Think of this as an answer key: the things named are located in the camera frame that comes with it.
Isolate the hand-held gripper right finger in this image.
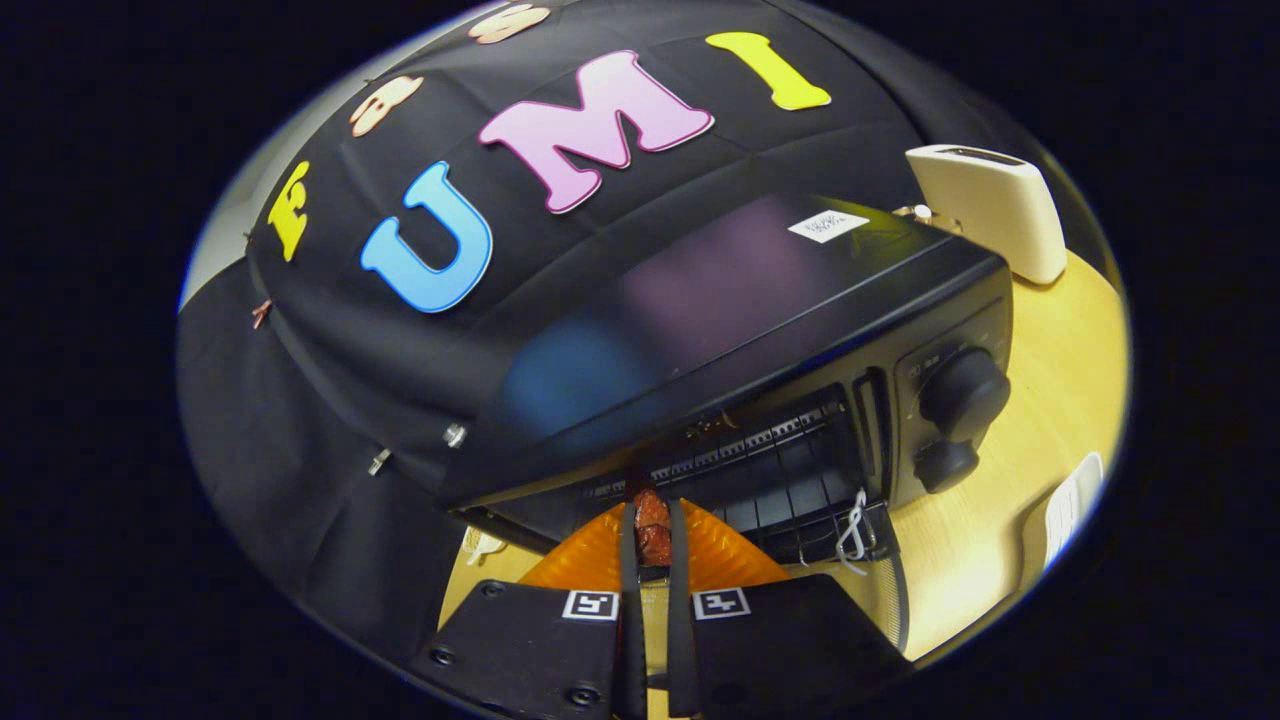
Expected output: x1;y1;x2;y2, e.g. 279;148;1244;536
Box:
667;497;916;720

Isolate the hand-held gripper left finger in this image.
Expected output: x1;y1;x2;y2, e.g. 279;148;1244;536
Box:
412;498;649;720

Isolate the red dried meat strip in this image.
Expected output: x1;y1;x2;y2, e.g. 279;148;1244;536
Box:
633;487;673;569

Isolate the black toaster oven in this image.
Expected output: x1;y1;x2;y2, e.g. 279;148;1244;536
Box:
437;190;1016;656

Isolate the white bread toaster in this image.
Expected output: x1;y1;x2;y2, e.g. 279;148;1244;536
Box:
905;144;1069;286

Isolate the small white square dish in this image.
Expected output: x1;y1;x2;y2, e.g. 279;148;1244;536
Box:
1042;452;1104;571

